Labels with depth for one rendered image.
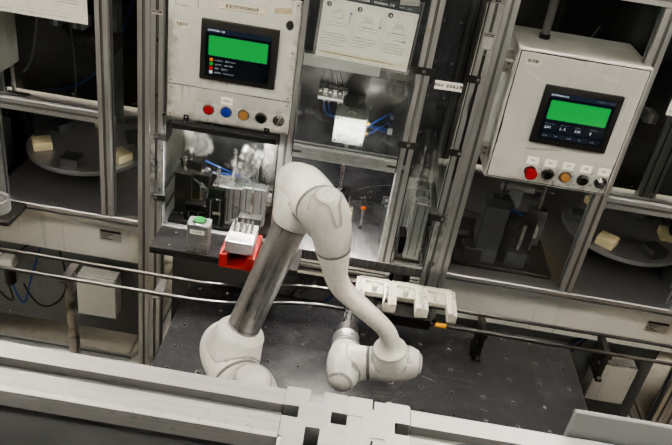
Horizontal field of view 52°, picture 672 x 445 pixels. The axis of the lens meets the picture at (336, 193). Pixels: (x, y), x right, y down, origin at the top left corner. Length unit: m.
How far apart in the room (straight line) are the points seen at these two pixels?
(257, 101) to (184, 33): 0.32
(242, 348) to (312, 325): 0.56
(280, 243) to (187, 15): 0.80
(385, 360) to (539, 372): 0.78
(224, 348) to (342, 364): 0.36
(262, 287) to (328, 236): 0.33
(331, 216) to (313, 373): 0.83
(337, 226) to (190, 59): 0.85
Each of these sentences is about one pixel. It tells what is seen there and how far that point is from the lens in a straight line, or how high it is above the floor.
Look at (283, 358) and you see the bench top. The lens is 2.49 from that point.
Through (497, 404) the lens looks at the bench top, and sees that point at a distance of 2.54.
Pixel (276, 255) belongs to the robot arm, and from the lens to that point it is 1.99.
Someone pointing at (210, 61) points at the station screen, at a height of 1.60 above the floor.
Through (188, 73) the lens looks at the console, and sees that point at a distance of 2.37.
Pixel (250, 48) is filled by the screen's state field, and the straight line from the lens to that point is 2.27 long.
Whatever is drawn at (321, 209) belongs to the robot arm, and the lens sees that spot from 1.77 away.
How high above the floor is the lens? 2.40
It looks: 30 degrees down
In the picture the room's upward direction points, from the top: 9 degrees clockwise
